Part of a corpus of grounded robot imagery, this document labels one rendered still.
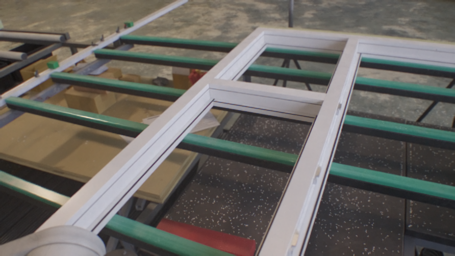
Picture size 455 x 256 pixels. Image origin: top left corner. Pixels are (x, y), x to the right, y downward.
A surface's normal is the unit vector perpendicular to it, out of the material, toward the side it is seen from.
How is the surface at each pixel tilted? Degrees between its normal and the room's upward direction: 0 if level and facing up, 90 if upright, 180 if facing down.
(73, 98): 90
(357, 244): 0
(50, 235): 0
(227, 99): 90
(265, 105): 90
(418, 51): 90
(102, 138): 0
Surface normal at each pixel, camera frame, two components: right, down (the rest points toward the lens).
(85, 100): -0.40, 0.53
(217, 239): -0.07, -0.83
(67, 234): 0.33, -0.83
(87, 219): 0.91, 0.18
